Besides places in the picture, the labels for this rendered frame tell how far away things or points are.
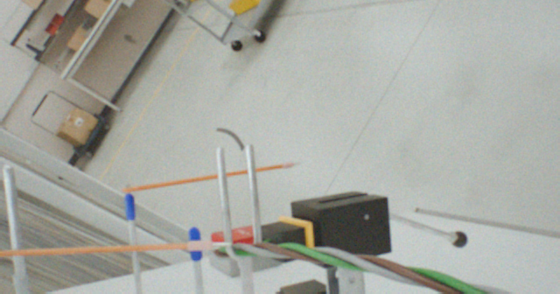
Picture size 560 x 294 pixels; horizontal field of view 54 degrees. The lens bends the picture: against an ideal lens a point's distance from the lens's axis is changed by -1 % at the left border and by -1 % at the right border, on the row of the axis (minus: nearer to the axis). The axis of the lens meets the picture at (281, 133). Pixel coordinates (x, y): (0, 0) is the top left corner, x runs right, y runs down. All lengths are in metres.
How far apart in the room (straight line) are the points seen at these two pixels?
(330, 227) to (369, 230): 0.03
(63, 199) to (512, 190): 1.36
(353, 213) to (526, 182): 1.52
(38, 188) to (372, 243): 0.75
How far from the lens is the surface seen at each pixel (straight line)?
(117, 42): 8.55
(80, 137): 7.67
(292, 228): 0.36
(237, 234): 0.56
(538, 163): 1.89
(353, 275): 0.40
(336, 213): 0.37
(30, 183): 1.04
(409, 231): 0.67
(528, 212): 1.82
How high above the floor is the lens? 1.37
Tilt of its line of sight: 25 degrees down
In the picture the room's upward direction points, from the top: 56 degrees counter-clockwise
